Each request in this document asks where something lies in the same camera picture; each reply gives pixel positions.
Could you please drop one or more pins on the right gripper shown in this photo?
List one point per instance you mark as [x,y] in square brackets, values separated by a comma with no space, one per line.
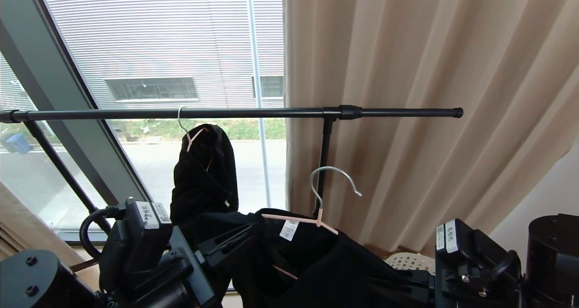
[479,296]

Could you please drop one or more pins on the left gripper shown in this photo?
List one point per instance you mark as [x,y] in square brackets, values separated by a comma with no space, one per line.
[181,285]

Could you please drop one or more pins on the pink clothes hanger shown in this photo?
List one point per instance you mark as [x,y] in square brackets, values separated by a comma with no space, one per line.
[190,140]
[294,219]

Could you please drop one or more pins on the black shorts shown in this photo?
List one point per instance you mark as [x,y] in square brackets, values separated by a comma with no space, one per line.
[203,181]

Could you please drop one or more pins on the black garment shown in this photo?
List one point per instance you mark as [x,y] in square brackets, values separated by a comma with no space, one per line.
[316,272]

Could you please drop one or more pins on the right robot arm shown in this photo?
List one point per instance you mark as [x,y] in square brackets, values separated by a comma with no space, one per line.
[552,262]

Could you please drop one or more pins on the white laundry basket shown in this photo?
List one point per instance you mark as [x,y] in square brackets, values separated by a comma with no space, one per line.
[411,262]

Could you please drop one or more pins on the black clothes rack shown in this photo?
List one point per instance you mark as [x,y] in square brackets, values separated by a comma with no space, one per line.
[226,113]

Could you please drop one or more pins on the window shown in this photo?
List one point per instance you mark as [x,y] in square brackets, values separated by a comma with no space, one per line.
[158,36]

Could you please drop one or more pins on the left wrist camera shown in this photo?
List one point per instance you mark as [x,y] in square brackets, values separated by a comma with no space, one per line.
[131,244]

